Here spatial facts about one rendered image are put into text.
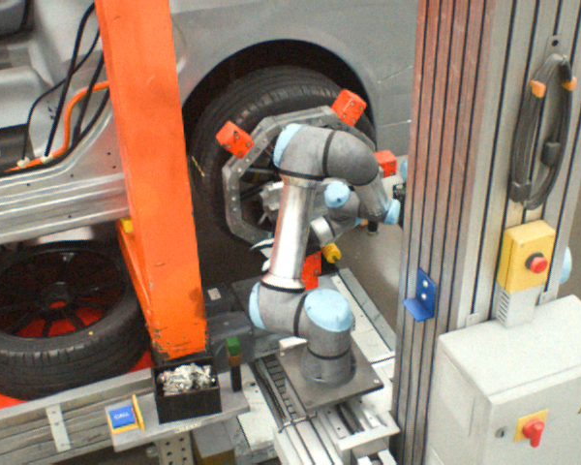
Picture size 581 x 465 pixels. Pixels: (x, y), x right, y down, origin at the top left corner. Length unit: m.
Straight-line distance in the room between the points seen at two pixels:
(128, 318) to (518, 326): 1.56
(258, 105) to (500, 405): 1.48
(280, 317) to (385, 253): 1.93
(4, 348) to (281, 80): 1.29
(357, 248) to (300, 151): 1.99
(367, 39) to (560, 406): 1.63
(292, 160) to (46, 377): 1.29
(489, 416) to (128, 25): 1.24
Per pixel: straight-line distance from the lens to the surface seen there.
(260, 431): 3.09
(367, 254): 3.98
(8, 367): 2.98
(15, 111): 3.60
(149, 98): 2.21
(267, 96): 2.79
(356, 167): 2.06
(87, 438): 3.02
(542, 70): 1.50
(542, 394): 1.70
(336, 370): 2.17
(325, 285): 3.44
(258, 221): 3.02
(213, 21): 2.75
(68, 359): 2.91
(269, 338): 3.32
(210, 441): 3.01
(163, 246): 2.45
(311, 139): 2.07
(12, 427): 2.93
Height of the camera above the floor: 2.41
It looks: 36 degrees down
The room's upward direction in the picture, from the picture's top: 2 degrees counter-clockwise
